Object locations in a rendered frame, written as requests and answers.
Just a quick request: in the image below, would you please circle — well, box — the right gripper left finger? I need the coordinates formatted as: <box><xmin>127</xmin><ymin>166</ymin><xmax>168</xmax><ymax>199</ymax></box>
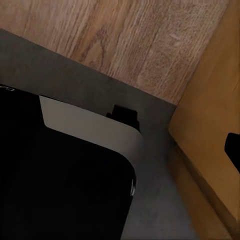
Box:
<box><xmin>0</xmin><ymin>133</ymin><xmax>26</xmax><ymax>192</ymax></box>

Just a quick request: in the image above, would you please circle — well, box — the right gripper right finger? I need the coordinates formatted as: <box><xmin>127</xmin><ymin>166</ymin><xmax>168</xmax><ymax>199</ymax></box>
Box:
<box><xmin>224</xmin><ymin>133</ymin><xmax>240</xmax><ymax>172</ymax></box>

